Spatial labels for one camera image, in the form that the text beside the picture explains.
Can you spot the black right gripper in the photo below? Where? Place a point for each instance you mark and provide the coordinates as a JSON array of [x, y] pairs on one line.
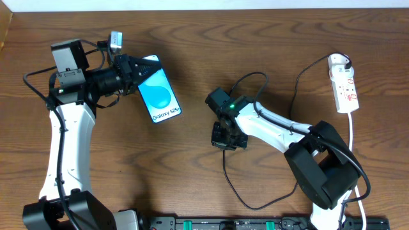
[[228, 138]]

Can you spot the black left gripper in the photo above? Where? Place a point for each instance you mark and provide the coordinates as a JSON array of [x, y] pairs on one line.
[[124, 74]]

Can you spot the blue Galaxy smartphone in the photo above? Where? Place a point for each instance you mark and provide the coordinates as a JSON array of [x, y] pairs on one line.
[[159, 97]]

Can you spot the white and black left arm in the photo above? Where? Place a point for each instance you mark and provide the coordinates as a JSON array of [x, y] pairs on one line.
[[66, 200]]

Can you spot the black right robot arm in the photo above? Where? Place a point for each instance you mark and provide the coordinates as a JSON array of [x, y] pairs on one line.
[[323, 166]]

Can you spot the white power strip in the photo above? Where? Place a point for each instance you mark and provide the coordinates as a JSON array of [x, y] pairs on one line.
[[345, 95]]

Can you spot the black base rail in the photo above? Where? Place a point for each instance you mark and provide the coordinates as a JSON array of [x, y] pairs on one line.
[[285, 223]]

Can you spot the white USB wall charger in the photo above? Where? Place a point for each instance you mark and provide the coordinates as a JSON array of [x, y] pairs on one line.
[[340, 67]]

